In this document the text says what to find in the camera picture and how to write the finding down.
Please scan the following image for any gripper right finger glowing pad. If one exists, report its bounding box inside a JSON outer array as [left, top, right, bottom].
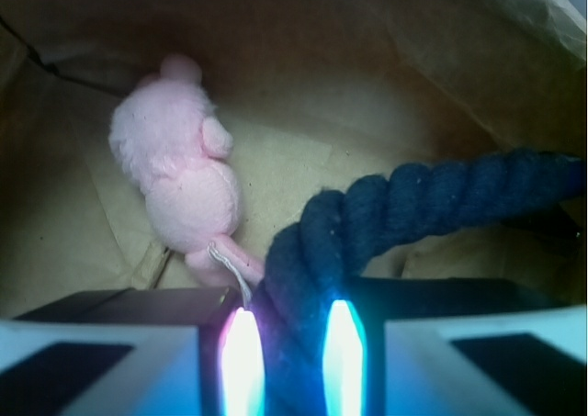
[[322, 278, 587, 415]]

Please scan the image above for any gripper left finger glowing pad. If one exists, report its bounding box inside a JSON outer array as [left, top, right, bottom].
[[1, 287, 265, 415]]

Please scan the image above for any dark blue twisted rope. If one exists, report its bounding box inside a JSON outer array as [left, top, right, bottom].
[[250, 146, 587, 416]]

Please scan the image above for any pink plush bunny toy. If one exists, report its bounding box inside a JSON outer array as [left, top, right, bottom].
[[108, 54, 265, 286]]

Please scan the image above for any brown paper bag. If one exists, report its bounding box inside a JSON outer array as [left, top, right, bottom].
[[1, 0, 586, 318]]

